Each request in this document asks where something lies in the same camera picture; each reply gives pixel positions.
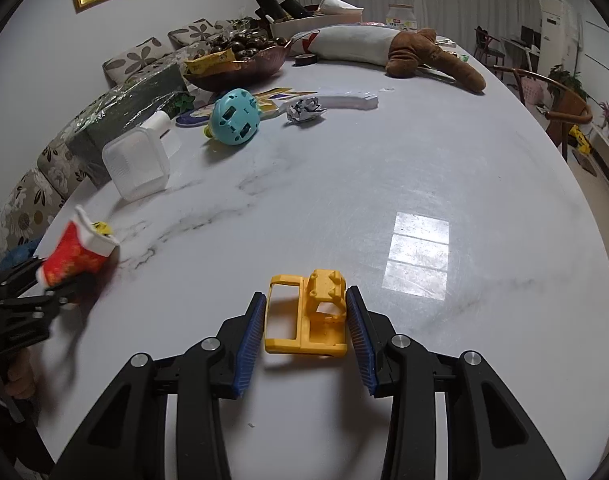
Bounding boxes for red white paper cup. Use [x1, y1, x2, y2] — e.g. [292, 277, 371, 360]
[35, 205, 120, 289]

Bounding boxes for yellow toy excavator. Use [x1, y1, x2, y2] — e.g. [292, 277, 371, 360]
[264, 269, 347, 358]

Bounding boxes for left hand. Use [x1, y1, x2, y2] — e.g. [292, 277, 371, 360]
[0, 348, 36, 403]

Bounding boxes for blue cloth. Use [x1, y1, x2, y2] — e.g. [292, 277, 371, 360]
[0, 237, 41, 272]

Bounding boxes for floral patterned sofa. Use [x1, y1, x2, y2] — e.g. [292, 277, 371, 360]
[0, 18, 251, 269]

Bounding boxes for clear plastic container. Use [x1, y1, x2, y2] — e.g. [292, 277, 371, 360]
[102, 127, 171, 202]

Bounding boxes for green wrapped box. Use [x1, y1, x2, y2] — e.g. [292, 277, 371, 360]
[62, 63, 194, 188]

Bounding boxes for teal round toy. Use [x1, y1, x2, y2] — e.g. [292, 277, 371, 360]
[204, 89, 261, 146]

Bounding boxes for crumpled foil ball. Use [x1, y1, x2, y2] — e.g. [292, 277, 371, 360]
[286, 96, 326, 125]

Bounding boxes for dark fruit bowl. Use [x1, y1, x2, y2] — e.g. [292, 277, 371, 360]
[183, 32, 290, 93]

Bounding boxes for wooden armchair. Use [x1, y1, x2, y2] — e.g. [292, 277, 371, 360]
[490, 65, 593, 160]

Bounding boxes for brown plush toy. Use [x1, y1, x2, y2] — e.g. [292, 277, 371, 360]
[385, 28, 487, 94]

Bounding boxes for white pillow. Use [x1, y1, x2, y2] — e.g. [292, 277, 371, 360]
[290, 24, 399, 66]

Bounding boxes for potted green plant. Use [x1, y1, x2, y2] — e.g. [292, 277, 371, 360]
[548, 64, 587, 99]

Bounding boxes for clear plastic jar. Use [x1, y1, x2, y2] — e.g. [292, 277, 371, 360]
[385, 3, 418, 30]

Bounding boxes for white standing air conditioner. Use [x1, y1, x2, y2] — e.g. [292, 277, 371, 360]
[539, 0, 580, 76]

